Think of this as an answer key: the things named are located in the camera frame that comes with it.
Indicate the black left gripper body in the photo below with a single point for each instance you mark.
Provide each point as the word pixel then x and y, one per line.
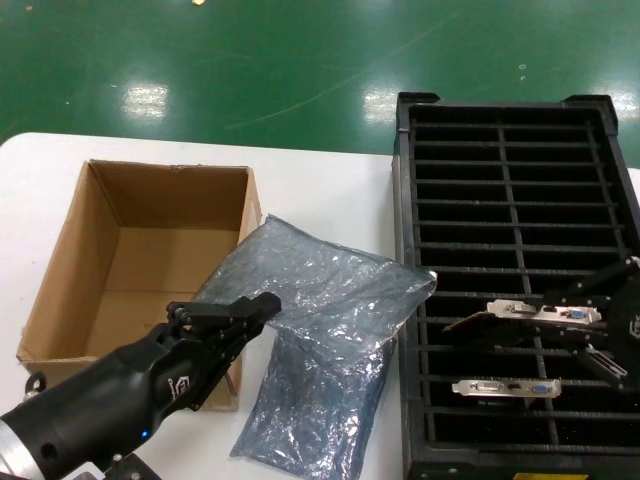
pixel 125 395

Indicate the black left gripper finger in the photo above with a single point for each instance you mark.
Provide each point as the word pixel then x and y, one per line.
pixel 230 345
pixel 225 312

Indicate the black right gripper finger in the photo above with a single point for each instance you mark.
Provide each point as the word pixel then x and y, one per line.
pixel 607 367
pixel 595 287

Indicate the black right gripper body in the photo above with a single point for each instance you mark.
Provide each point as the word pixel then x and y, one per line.
pixel 627 335

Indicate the graphics card with silver bracket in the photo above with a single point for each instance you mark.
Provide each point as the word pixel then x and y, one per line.
pixel 525 311
pixel 500 388

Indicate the grey antistatic bag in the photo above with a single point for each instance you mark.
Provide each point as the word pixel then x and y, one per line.
pixel 310 420
pixel 325 290

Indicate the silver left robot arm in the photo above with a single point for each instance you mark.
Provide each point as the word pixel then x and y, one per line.
pixel 15 455

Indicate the black slotted container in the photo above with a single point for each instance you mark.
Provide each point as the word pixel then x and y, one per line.
pixel 505 210

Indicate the brown cardboard box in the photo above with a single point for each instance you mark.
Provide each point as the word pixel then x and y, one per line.
pixel 150 195

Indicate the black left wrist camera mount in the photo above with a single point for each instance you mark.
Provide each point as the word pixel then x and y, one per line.
pixel 132 467

